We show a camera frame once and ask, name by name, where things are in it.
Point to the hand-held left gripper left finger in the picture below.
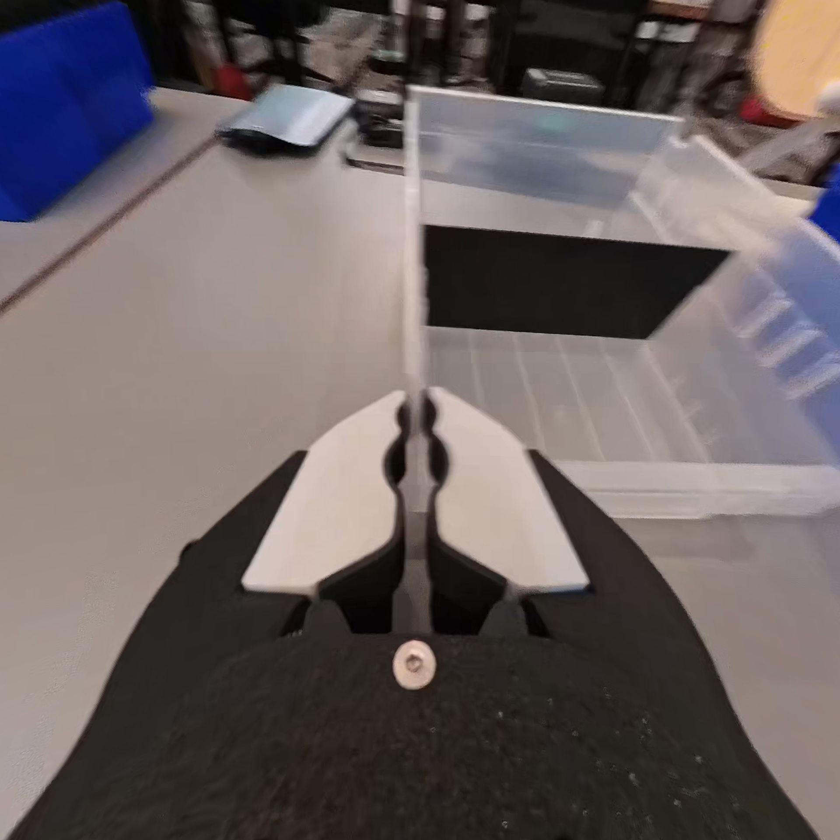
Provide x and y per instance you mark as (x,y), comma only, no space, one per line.
(328,518)

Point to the wooden book stand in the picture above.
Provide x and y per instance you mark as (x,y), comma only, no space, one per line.
(800,52)

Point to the black divider panel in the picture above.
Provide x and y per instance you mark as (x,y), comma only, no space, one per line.
(558,282)

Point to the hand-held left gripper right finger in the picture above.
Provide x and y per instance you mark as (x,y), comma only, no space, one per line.
(505,518)

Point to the clear plastic bin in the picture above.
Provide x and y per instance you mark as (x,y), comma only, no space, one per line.
(558,164)

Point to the grey flat pouch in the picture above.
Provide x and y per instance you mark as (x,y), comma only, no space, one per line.
(289,115)

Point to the dark storage box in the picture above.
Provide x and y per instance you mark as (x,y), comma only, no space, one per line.
(561,82)

